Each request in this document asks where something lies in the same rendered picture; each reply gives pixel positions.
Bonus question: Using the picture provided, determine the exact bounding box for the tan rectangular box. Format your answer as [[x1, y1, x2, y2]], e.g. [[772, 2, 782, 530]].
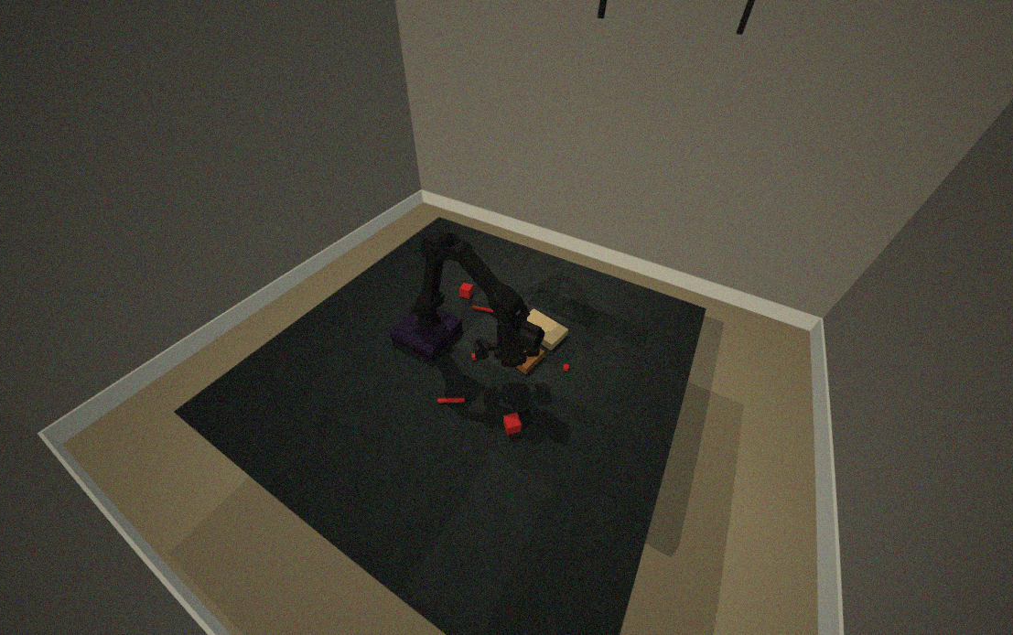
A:
[[527, 309, 568, 350]]

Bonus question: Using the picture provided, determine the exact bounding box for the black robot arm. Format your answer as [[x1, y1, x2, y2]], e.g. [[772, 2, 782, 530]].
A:
[[410, 229, 545, 368]]

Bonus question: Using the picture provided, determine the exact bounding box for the orange rectangular block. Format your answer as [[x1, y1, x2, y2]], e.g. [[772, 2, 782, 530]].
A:
[[516, 349, 544, 374]]

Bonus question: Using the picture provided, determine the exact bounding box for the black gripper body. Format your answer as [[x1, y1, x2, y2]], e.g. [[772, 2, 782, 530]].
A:
[[474, 332, 540, 360]]

